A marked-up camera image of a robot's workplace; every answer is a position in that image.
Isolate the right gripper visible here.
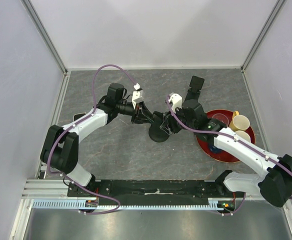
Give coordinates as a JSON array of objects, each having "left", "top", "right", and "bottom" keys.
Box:
[{"left": 160, "top": 104, "right": 197, "bottom": 135}]

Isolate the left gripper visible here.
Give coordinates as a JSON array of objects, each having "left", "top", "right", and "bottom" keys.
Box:
[{"left": 116, "top": 101, "right": 154, "bottom": 125}]

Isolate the round base phone stand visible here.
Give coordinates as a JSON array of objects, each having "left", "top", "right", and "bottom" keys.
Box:
[{"left": 148, "top": 124, "right": 170, "bottom": 143}]

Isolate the black phone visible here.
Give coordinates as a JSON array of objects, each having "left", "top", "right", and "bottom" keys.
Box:
[{"left": 152, "top": 111, "right": 163, "bottom": 126}]

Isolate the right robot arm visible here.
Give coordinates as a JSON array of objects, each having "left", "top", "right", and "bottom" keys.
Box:
[{"left": 165, "top": 95, "right": 292, "bottom": 208}]

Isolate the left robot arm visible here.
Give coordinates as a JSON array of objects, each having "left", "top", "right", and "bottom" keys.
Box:
[{"left": 40, "top": 83, "right": 152, "bottom": 197}]

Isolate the black folding phone stand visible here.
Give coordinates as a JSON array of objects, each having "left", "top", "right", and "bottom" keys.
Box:
[{"left": 184, "top": 75, "right": 205, "bottom": 102}]

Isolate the phone with beige case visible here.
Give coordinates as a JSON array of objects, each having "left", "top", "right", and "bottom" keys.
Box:
[{"left": 73, "top": 112, "right": 86, "bottom": 121}]

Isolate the blue mug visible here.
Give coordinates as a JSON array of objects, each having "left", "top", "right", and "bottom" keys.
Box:
[{"left": 208, "top": 144, "right": 222, "bottom": 154}]

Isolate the clear glass cup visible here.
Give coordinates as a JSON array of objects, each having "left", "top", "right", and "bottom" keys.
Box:
[{"left": 212, "top": 113, "right": 230, "bottom": 127}]

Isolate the red round tray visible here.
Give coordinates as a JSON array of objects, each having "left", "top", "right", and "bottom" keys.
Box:
[{"left": 195, "top": 109, "right": 256, "bottom": 164}]

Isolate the yellow mug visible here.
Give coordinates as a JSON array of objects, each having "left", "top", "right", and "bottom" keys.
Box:
[{"left": 229, "top": 111, "right": 251, "bottom": 132}]

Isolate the green mug cream inside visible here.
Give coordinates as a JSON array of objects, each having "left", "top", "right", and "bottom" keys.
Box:
[{"left": 234, "top": 130, "right": 251, "bottom": 143}]

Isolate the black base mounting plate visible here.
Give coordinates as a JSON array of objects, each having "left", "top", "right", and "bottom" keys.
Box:
[{"left": 67, "top": 178, "right": 237, "bottom": 201}]

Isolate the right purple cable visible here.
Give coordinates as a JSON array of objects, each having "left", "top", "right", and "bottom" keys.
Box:
[{"left": 166, "top": 99, "right": 292, "bottom": 217}]

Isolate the purple cable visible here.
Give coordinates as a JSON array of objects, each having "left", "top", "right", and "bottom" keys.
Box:
[
  {"left": 166, "top": 99, "right": 292, "bottom": 217},
  {"left": 45, "top": 64, "right": 142, "bottom": 215}
]

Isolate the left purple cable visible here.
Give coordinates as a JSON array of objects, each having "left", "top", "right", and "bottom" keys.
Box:
[{"left": 45, "top": 64, "right": 142, "bottom": 215}]

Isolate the slotted cable duct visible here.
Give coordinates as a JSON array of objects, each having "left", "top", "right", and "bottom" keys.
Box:
[{"left": 32, "top": 199, "right": 229, "bottom": 211}]

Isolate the aluminium frame post right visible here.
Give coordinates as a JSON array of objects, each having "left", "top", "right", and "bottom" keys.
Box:
[{"left": 240, "top": 0, "right": 286, "bottom": 73}]

